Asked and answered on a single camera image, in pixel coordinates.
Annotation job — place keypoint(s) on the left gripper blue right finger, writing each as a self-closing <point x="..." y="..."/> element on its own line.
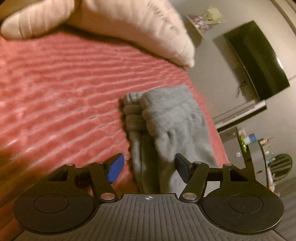
<point x="194" y="175"/>

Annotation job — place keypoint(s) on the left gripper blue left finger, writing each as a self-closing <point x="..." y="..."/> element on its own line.
<point x="103" y="175"/>

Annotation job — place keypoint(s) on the grey sweatpants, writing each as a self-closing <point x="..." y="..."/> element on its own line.
<point x="161" y="123"/>

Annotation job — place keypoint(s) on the grey bedside cabinet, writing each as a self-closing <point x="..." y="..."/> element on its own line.
<point x="231" y="143"/>

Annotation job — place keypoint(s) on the white standing panel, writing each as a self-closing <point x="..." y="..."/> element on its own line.
<point x="239" y="114"/>

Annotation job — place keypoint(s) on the grey vanity desk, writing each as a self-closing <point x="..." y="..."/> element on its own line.
<point x="258" y="161"/>

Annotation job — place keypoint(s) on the blue white box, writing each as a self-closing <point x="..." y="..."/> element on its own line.
<point x="249" y="139"/>

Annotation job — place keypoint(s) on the round vanity mirror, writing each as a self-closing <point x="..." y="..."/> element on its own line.
<point x="280" y="166"/>

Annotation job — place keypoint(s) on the pink ribbed bed blanket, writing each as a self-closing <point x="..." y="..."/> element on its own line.
<point x="61" y="103"/>

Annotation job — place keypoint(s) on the yellow legged side table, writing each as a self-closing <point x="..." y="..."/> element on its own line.
<point x="194" y="33"/>

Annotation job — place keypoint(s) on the cream printed pillow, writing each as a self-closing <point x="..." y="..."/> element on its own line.
<point x="153" y="25"/>

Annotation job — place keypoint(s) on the paper wrapped flower bouquet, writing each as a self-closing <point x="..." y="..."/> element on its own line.
<point x="210" y="17"/>

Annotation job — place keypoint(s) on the wall mounted black television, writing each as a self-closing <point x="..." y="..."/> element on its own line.
<point x="259" y="60"/>

